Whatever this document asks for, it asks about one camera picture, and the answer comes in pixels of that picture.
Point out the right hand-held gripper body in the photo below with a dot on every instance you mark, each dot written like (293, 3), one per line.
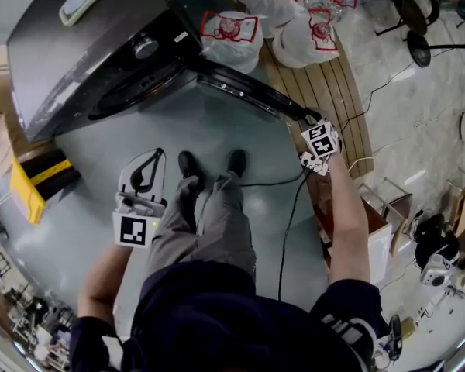
(321, 140)

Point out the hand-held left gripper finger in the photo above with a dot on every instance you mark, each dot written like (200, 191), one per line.
(160, 176)
(127, 176)

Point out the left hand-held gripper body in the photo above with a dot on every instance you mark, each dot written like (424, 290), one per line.
(133, 229)

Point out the round black machine door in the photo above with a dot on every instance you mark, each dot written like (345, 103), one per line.
(248, 89)

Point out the person's right forearm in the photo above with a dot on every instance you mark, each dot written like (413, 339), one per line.
(345, 223)

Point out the person's left forearm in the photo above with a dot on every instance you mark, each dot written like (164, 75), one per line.
(100, 281)

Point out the white brown cabinet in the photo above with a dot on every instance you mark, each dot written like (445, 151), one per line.
(379, 242)

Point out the dark grey washing machine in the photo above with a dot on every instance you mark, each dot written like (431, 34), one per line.
(81, 52)

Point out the white pad on machine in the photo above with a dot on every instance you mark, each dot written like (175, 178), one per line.
(79, 2)

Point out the person's left black shoe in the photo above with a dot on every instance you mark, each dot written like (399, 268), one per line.
(188, 165)

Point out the person's black shoe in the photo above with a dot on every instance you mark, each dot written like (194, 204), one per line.
(236, 162)
(188, 165)

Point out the brown wooden slatted platform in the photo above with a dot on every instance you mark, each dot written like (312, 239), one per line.
(333, 83)

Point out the person's grey trousers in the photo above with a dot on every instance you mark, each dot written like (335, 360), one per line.
(209, 227)

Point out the person's right black shoe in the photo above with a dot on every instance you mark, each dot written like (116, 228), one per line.
(236, 162)

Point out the brown wooden chair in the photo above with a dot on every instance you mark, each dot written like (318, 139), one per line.
(397, 205)

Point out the pile of white plastic bags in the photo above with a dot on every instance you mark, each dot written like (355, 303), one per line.
(232, 41)

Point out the black floor fan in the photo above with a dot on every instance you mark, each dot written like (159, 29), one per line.
(418, 52)

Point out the person's navy shirt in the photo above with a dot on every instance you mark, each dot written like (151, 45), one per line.
(217, 316)

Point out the white backpack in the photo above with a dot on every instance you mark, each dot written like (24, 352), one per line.
(434, 275)

